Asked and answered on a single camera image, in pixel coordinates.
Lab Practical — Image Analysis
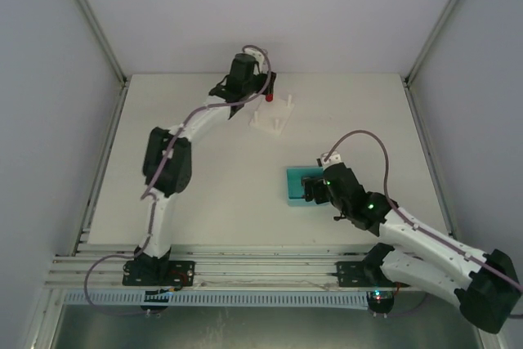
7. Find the teal plastic bin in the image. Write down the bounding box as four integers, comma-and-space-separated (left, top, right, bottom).
286, 166, 328, 207

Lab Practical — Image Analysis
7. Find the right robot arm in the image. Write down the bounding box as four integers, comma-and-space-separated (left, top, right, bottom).
301, 163, 522, 333

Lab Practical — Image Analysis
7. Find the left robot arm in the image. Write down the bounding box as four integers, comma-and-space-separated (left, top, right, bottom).
136, 45, 276, 259

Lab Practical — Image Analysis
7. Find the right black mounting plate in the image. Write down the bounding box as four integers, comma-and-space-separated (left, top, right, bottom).
330, 261, 396, 289

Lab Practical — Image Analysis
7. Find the black mounting plate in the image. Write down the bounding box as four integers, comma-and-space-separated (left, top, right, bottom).
122, 260, 194, 287
330, 261, 396, 289

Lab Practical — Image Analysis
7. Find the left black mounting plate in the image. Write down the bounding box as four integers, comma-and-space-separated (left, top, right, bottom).
122, 260, 194, 287

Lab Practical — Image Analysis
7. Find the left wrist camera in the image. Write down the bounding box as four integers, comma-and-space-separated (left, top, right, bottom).
243, 47, 267, 74

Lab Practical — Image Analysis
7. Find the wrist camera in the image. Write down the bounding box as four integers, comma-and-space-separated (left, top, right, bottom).
243, 47, 267, 74
317, 151, 342, 170

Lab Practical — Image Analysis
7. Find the white peg base plate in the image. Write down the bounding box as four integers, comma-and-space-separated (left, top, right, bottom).
249, 94, 295, 136

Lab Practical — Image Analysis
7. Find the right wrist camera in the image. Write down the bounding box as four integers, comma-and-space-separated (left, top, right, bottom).
317, 151, 342, 170

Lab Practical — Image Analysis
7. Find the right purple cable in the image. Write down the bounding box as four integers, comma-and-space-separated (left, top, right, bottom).
322, 130, 523, 321

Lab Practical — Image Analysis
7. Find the right aluminium corner post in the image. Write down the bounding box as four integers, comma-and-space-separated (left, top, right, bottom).
402, 0, 487, 84

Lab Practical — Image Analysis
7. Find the aluminium corner post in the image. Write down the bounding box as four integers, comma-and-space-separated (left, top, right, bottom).
402, 0, 487, 84
52, 0, 130, 84

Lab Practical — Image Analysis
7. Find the left aluminium corner post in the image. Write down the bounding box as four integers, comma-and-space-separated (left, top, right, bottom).
52, 0, 130, 84

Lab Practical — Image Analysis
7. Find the slotted cable duct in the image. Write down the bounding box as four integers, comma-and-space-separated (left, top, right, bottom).
65, 289, 368, 310

